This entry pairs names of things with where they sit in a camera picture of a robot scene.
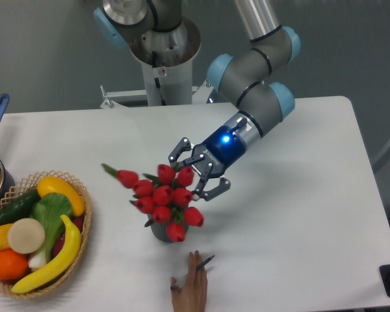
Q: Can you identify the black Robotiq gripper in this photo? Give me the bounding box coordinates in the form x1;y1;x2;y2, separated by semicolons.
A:
168;127;246;202

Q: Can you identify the red tulip bouquet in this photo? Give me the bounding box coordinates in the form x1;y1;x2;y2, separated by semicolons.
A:
102;164;204;228

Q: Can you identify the dark grey ribbed vase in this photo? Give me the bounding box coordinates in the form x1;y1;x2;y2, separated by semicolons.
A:
149;214;189;243

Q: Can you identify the black pen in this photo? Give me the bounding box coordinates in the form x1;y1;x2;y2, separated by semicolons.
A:
170;255;215;291

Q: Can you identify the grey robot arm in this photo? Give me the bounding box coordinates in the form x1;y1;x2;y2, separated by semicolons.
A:
93;1;301;201

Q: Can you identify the person's hand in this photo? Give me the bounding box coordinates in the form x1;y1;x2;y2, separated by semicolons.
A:
171;250;208;312

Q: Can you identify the dark red vegetable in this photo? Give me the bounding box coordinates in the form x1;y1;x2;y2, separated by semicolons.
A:
52;216;85;257

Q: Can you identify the yellow banana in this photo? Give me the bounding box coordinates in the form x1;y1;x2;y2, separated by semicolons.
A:
11;214;81;294

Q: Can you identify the yellow squash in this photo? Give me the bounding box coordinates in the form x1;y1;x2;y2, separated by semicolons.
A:
37;175;85;217

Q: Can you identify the green bok choy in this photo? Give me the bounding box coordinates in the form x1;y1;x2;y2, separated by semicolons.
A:
29;192;73;270

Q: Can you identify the woven wicker basket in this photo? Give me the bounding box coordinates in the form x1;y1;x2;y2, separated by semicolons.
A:
0;170;92;300

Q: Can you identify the green cucumber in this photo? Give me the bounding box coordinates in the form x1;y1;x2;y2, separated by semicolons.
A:
0;188;41;226

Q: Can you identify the beige round disc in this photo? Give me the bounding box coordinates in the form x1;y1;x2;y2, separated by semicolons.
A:
7;218;46;254

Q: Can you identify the orange fruit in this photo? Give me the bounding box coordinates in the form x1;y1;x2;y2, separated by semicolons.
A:
0;249;28;281

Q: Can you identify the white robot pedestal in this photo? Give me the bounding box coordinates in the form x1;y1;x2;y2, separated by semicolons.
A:
95;13;215;108

